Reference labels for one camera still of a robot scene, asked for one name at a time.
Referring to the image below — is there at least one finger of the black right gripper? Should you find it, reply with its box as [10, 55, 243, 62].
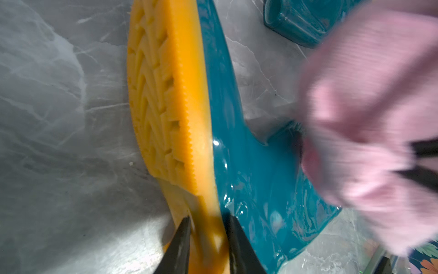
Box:
[411, 138, 438, 158]
[397, 166, 438, 192]

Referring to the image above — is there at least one pink microfiber cloth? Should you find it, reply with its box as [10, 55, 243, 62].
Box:
[299, 1, 438, 256]

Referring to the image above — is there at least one teal rubber boot orange sole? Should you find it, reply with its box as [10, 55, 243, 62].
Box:
[127, 1, 341, 274]

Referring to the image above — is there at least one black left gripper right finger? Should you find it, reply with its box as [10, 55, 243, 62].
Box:
[225, 214, 266, 274]

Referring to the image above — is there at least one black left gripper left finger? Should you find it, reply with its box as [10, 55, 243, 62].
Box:
[154, 216, 191, 274]

